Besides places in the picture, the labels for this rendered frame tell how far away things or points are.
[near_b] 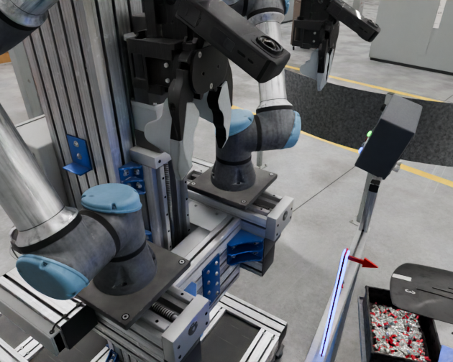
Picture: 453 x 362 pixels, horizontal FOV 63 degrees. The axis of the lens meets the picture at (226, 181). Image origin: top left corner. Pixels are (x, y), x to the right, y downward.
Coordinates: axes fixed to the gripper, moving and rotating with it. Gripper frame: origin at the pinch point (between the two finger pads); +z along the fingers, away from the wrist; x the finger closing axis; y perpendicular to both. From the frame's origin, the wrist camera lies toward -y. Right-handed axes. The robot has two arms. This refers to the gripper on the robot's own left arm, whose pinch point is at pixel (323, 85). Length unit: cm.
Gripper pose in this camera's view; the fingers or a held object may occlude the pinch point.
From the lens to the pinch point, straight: 90.0
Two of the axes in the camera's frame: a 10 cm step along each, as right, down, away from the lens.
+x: -4.7, 4.7, -7.5
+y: -8.8, -2.5, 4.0
